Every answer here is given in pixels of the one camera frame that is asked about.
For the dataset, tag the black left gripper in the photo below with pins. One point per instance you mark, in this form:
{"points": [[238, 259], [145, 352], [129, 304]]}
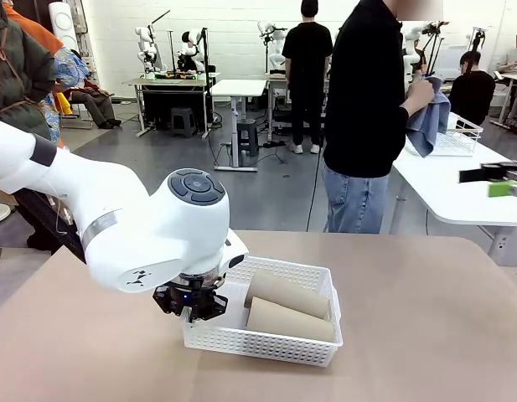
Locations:
{"points": [[191, 299]]}

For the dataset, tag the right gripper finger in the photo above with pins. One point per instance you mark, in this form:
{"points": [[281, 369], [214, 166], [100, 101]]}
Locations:
{"points": [[501, 189], [484, 173]]}

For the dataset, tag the blue towel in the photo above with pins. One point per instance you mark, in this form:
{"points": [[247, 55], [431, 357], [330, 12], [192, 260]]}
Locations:
{"points": [[430, 125]]}

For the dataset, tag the white perforated plastic basket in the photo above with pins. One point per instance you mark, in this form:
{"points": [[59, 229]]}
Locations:
{"points": [[258, 345]]}

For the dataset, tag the brown paper cup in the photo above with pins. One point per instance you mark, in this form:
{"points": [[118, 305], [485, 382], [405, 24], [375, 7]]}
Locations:
{"points": [[291, 322], [291, 293]]}

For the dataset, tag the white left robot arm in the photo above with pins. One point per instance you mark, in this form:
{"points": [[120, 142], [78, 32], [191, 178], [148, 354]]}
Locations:
{"points": [[136, 234]]}

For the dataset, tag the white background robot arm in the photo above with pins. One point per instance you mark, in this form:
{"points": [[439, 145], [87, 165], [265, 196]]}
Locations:
{"points": [[277, 56], [143, 46]]}

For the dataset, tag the person's right hand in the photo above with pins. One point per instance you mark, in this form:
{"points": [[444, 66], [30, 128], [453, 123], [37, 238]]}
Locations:
{"points": [[421, 94]]}

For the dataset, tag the white table with rounded corner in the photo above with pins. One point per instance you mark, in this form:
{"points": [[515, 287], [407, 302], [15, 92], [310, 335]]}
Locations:
{"points": [[451, 203]]}

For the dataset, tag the white cup in rack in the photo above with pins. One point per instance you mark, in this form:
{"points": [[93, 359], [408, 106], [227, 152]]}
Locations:
{"points": [[453, 121]]}

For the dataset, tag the person in black sweater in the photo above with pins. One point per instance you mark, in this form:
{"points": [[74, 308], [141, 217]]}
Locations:
{"points": [[472, 96]]}

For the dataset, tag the white desk with grey leg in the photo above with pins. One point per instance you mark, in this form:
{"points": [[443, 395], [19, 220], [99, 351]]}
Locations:
{"points": [[513, 77]]}

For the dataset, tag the person in light top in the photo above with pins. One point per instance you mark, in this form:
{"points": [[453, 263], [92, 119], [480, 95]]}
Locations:
{"points": [[513, 58]]}

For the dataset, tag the person in black shirt and jeans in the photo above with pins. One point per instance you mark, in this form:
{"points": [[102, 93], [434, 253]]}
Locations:
{"points": [[358, 104]]}

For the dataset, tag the tall grey plastic stool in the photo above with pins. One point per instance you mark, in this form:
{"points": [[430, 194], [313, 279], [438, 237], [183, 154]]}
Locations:
{"points": [[246, 134]]}

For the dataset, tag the black power strip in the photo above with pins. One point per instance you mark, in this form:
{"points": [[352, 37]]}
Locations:
{"points": [[275, 144]]}

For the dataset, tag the standing man in black clothes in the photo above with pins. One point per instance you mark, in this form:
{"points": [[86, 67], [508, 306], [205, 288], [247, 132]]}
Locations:
{"points": [[306, 63]]}

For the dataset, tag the seated person in dark clothes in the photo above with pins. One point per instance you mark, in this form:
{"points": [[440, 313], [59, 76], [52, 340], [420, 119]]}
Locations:
{"points": [[94, 104]]}

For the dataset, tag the white standing desk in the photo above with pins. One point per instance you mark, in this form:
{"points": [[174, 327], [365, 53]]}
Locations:
{"points": [[237, 87]]}

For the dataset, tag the wood-top robot workbench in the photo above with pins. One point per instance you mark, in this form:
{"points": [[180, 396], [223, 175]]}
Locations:
{"points": [[170, 82]]}

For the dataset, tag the grey workbench behind man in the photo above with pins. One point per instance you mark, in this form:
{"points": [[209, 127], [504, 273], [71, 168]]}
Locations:
{"points": [[277, 84]]}

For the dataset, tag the mannequin in blue patterned shirt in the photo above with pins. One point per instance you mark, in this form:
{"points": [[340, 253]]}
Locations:
{"points": [[69, 67]]}

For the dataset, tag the figure in green puffer jacket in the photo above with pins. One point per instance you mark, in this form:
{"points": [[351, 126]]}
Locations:
{"points": [[15, 84]]}

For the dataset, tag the white tower appliance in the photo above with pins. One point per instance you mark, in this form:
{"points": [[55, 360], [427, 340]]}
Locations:
{"points": [[63, 21]]}

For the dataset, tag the white robot arm with camera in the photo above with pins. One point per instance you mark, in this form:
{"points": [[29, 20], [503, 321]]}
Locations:
{"points": [[411, 50]]}

